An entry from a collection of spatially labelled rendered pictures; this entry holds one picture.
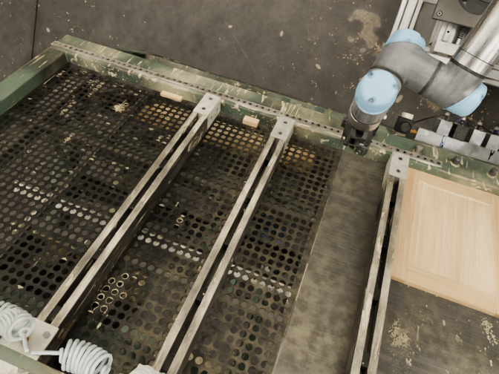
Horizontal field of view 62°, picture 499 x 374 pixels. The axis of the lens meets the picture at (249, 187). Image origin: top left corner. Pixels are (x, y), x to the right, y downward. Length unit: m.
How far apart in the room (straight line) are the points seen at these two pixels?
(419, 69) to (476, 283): 0.75
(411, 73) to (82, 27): 2.44
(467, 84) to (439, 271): 0.66
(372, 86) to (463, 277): 0.77
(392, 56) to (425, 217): 0.73
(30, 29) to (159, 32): 0.93
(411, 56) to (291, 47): 1.65
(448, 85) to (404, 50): 0.11
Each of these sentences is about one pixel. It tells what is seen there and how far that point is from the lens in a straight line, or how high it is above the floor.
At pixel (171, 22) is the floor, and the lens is 2.74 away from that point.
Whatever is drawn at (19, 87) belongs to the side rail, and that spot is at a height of 1.14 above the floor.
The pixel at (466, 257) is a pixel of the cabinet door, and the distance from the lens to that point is 1.47.
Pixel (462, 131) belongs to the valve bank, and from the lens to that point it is 1.78.
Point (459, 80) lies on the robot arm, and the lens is 0.92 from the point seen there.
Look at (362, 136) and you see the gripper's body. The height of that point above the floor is 1.52.
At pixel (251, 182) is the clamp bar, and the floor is 1.23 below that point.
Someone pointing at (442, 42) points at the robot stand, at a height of 0.99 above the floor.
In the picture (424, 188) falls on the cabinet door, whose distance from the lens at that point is 1.59.
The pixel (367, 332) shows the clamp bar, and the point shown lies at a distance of 1.18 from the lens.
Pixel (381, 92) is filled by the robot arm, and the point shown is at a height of 1.64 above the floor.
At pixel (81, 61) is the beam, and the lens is 1.95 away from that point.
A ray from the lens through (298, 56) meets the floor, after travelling 2.51.
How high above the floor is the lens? 2.48
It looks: 70 degrees down
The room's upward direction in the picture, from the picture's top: 135 degrees counter-clockwise
